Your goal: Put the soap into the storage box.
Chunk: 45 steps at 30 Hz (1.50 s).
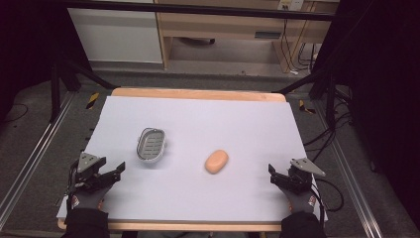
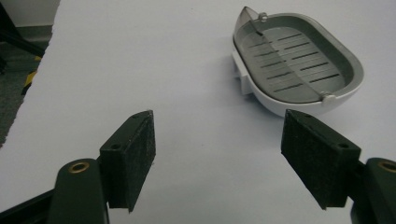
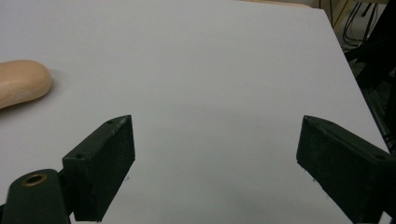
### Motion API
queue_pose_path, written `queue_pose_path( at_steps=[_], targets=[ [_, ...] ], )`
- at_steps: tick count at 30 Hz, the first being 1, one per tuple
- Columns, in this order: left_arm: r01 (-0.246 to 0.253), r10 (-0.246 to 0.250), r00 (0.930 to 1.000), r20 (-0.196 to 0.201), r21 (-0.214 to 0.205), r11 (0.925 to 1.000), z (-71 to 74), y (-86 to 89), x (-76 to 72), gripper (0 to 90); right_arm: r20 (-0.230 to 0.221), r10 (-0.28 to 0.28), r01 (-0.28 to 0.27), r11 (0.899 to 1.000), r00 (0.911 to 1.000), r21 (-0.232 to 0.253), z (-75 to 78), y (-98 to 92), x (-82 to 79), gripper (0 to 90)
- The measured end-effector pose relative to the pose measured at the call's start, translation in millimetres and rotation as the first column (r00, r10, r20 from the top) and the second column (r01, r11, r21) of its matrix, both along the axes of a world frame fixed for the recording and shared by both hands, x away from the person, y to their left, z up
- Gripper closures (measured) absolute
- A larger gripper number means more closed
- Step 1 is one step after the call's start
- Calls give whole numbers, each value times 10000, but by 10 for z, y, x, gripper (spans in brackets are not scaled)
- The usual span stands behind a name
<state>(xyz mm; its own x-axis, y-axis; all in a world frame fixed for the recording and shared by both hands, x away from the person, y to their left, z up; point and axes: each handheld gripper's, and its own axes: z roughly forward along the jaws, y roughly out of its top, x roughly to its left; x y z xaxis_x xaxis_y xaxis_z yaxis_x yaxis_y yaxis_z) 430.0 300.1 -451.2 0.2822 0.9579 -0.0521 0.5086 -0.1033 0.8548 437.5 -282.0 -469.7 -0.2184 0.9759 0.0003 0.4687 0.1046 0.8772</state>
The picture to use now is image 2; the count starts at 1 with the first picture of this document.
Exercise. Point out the white soap box grey tray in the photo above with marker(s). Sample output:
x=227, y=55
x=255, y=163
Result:
x=292, y=65

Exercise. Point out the black metal stand leg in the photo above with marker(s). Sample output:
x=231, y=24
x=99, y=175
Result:
x=18, y=42

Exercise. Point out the yellow black floor marker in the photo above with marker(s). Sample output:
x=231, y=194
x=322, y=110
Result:
x=29, y=79

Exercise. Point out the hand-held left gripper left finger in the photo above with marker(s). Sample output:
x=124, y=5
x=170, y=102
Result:
x=129, y=161

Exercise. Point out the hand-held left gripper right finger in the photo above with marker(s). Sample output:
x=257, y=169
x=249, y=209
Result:
x=317, y=161

